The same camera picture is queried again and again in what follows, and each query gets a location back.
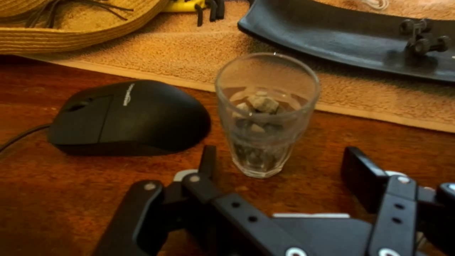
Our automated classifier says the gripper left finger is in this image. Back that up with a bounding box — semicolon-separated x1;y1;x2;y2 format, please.
92;145;308;256

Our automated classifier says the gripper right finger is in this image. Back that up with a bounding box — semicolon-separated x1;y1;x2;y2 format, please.
341;146;455;256

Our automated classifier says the small glass cup with stones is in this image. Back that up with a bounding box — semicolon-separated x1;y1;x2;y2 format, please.
215;53;321;179

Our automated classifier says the black computer mouse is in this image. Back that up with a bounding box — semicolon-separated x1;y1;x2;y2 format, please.
47;79;212;156

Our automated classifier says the tan towel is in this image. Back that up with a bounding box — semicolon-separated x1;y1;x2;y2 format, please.
20;0;455;134

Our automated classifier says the black skateboard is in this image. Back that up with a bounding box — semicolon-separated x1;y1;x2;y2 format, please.
237;0;455;84

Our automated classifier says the yellow toy with black prongs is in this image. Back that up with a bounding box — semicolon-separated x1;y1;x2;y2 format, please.
162;0;226;27

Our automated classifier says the woven straw hat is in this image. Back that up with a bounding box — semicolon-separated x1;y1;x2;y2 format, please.
0;0;169;55

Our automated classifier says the black mouse cable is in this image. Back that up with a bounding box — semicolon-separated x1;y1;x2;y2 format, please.
0;123;52;153

